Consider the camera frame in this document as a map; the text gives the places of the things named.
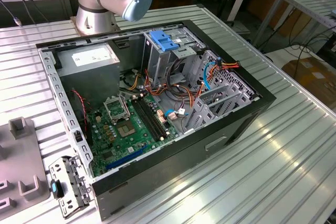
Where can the silver disk bay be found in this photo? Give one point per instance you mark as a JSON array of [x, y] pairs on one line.
[[202, 108]]

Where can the white board power connector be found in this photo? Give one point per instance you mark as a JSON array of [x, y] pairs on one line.
[[172, 116]]

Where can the black RAM slot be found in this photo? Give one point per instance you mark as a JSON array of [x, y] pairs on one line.
[[149, 117], [155, 117], [145, 117], [152, 117]]

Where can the silver optical drive cage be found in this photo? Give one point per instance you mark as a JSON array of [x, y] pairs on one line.
[[157, 64]]

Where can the blue plastic drive latch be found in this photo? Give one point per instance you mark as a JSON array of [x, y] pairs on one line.
[[162, 41]]

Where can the black open PC case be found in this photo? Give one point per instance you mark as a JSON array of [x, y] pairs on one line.
[[170, 161]]

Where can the blue expansion slot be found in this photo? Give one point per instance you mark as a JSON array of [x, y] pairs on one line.
[[126, 159]]

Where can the grey power supply unit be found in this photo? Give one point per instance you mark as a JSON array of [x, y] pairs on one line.
[[89, 77]]

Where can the green motherboard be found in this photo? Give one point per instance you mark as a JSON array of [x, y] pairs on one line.
[[105, 150]]

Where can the black latch with blue mark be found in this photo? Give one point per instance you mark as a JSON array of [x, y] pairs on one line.
[[58, 190]]

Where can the brown cardboard box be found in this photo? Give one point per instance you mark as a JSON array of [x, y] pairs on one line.
[[309, 77]]

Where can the grey parts rack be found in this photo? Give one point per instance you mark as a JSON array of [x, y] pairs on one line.
[[21, 155]]

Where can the metal slat side table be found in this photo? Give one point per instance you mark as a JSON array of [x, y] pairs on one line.
[[302, 1]]

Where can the silver card retention bracket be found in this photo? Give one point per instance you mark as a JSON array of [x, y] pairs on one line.
[[71, 182]]

